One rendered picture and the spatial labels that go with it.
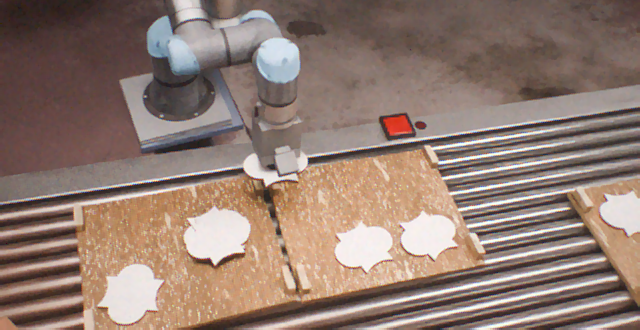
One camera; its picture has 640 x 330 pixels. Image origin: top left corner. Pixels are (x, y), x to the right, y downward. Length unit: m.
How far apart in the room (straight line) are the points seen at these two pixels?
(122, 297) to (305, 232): 0.40
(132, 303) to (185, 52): 0.51
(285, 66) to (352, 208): 0.47
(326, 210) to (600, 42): 2.61
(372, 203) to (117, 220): 0.57
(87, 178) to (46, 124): 1.51
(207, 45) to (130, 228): 0.47
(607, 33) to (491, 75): 0.78
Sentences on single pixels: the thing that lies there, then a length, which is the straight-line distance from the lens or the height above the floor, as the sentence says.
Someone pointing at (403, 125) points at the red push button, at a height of 0.93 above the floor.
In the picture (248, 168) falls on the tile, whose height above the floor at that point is 1.08.
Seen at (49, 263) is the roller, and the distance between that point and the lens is 1.59.
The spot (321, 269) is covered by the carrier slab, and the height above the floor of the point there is 0.94.
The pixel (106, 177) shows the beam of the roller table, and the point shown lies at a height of 0.92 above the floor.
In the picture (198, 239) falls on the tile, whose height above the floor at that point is 0.97.
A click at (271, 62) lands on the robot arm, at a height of 1.38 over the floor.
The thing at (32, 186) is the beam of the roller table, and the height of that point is 0.91.
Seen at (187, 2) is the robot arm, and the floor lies 1.39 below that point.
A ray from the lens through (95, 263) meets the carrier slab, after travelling 1.54.
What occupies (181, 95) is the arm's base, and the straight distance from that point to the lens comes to 1.83.
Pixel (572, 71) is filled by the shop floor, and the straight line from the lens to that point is 3.72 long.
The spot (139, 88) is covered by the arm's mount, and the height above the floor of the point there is 0.89.
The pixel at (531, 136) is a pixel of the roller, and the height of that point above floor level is 0.91.
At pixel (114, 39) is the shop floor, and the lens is 3.60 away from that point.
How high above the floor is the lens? 2.18
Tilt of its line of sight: 47 degrees down
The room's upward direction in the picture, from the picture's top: 6 degrees clockwise
